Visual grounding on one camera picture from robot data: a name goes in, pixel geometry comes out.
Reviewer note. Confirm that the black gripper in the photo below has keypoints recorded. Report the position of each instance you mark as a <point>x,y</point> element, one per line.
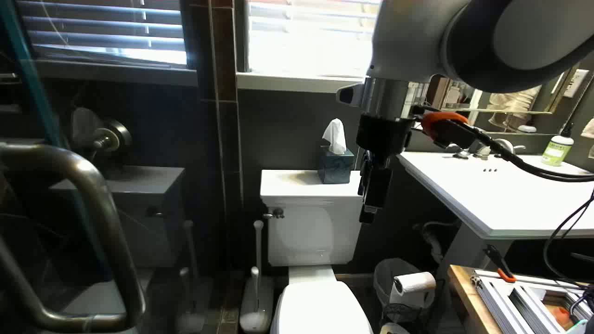
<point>384,139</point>

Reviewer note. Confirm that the chrome flush lever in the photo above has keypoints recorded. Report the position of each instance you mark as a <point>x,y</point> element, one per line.
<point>276,213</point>

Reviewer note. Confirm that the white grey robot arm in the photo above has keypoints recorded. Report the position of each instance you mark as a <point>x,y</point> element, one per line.
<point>489,45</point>

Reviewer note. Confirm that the white toilet tank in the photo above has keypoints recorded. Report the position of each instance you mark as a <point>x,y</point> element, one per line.
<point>321,223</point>

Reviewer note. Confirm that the white toilet paper roll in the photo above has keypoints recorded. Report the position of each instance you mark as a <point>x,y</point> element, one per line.
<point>415,290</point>

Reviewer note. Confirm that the white toilet seat lid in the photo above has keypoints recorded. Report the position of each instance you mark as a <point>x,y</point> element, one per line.
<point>315,301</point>

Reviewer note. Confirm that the white toilet brush holder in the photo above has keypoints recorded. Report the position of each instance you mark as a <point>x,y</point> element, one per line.
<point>257,302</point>

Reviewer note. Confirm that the dark tissue box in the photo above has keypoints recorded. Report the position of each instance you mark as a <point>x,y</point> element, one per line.
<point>335,156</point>

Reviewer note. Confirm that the mesh waste bin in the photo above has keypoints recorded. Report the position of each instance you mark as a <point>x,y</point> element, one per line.
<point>384,278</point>

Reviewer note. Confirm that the beige hanging towel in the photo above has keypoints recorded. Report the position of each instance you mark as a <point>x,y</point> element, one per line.
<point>510,110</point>

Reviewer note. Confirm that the window blinds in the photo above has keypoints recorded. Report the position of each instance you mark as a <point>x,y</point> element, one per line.
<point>311,37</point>

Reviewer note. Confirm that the green soap bottle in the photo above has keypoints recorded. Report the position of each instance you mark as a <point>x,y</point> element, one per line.
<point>558,148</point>

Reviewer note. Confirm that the dark metal grab bar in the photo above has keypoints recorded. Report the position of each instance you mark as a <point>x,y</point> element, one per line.
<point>107,230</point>

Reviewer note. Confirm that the orange handled tool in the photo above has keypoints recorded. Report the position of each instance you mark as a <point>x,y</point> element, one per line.
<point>501,264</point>

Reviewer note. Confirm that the aluminium frame wooden cart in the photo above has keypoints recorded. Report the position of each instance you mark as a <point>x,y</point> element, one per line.
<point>530,304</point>

